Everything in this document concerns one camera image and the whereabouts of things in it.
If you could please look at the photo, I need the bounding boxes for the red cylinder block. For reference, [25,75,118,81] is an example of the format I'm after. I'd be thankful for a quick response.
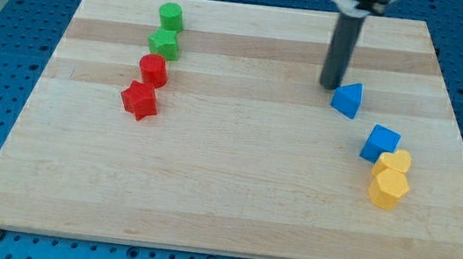
[139,54,168,89]

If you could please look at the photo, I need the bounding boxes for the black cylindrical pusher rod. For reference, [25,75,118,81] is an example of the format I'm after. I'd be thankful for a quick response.
[320,13,365,90]

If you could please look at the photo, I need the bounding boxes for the wooden board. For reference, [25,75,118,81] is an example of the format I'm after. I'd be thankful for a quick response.
[0,0,463,259]

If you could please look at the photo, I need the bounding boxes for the yellow heart block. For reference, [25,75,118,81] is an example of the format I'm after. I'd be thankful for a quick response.
[372,149,412,176]

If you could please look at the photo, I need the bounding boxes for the blue cube block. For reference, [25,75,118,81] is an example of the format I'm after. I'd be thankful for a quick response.
[359,124,402,163]

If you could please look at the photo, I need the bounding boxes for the green cylinder block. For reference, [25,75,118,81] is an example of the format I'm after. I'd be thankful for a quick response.
[159,3,184,32]

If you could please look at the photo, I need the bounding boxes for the blue triangle block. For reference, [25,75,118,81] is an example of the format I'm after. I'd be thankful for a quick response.
[330,83,364,119]

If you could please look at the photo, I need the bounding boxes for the green star block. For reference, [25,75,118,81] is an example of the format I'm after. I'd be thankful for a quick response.
[147,28,179,61]

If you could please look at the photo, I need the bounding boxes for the yellow hexagon block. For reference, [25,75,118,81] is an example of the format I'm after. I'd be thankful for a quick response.
[367,169,410,211]

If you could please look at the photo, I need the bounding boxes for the red star block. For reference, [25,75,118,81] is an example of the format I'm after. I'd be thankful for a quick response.
[120,80,157,121]

